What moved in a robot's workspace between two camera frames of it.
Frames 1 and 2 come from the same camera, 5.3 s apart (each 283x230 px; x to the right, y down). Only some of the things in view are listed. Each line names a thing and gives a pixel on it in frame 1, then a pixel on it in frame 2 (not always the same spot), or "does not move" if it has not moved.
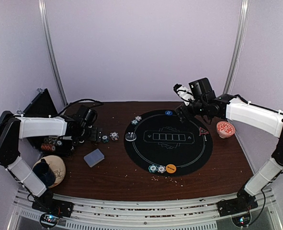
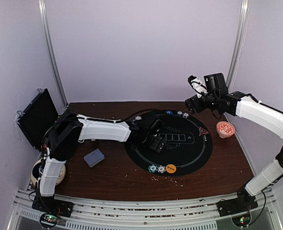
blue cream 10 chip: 161,169 does not move
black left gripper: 95,135 -> 154,145
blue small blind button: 168,112 does not move
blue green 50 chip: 152,168 does not move
